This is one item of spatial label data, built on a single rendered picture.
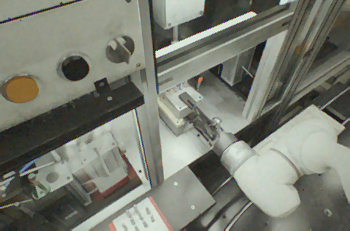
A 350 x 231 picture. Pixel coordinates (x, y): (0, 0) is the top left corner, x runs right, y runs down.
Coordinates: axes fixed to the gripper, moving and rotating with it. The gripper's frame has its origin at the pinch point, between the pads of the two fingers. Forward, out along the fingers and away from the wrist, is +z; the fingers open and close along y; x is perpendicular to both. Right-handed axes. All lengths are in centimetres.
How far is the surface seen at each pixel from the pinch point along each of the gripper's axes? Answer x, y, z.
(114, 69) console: 25.3, 39.1, -13.7
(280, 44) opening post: -18.6, 24.3, -12.9
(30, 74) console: 35, 43, -14
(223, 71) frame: -24.8, -4.2, 8.4
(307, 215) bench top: -21, -32, -47
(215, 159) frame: -14.3, -44.5, -6.8
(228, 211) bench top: 1.2, -31.9, -29.3
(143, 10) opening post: 20, 45, -13
